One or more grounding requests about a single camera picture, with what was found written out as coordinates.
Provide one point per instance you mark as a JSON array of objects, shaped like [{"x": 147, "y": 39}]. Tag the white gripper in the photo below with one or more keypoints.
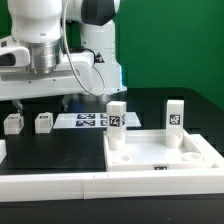
[{"x": 30, "y": 70}]

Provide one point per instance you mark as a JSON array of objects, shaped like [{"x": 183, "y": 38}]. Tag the white square tabletop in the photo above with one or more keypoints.
[{"x": 145, "y": 150}]

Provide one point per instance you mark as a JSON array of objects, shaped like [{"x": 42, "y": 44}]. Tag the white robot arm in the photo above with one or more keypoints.
[{"x": 82, "y": 25}]

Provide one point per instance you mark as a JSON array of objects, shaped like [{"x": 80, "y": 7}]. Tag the white marker tag sheet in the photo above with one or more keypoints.
[{"x": 80, "y": 120}]

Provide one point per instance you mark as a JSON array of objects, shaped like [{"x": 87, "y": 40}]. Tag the white U-shaped obstacle wall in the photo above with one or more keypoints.
[{"x": 14, "y": 188}]

